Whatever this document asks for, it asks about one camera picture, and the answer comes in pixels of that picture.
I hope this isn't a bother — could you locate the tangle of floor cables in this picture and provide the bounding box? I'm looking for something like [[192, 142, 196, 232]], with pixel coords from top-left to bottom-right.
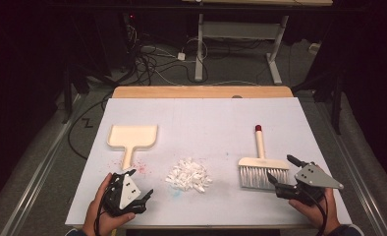
[[122, 19, 215, 87]]

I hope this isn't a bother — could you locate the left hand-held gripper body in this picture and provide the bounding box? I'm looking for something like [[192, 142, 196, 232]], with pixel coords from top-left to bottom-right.
[[102, 172, 148, 217]]

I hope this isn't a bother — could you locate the metal floor rail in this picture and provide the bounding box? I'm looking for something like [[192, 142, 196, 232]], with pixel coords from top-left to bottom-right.
[[325, 127, 387, 236], [0, 93, 84, 236]]

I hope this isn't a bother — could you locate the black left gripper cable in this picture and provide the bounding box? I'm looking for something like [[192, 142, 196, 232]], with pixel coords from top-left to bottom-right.
[[93, 193, 106, 236]]

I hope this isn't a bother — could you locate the wooden table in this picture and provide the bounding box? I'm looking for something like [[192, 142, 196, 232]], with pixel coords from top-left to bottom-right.
[[112, 86, 294, 99]]

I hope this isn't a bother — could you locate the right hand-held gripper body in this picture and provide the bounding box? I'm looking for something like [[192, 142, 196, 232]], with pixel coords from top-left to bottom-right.
[[274, 162, 345, 208]]

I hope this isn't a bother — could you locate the person's left hand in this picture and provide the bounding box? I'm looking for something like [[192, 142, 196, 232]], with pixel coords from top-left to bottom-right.
[[82, 172, 137, 236]]

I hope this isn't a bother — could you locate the white table cover board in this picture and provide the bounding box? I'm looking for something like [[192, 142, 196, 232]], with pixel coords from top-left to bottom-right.
[[64, 96, 353, 227]]

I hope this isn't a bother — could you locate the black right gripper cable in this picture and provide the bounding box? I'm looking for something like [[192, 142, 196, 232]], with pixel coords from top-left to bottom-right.
[[304, 189, 328, 236]]

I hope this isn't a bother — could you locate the white metal desk frame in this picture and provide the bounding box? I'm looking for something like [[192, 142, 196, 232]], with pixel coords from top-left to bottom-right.
[[194, 13, 289, 86]]

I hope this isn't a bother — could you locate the person's right hand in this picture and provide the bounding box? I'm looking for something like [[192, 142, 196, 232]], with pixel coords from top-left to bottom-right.
[[288, 188, 342, 234]]

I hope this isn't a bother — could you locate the black floor cable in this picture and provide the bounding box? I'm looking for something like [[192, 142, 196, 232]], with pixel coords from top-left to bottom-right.
[[67, 97, 113, 161]]

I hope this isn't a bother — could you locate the cream hand brush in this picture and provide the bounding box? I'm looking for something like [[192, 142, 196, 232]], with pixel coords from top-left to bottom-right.
[[238, 124, 291, 191]]

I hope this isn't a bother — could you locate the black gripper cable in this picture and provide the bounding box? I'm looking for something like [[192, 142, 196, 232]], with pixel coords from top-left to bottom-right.
[[93, 193, 106, 236], [304, 189, 328, 236]]

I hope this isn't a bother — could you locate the cream plastic dustpan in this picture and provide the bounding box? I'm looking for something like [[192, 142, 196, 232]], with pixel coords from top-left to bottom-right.
[[106, 124, 159, 171]]

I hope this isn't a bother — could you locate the pile of white paper scraps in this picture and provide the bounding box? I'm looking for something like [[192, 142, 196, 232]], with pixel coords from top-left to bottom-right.
[[164, 157, 213, 194]]

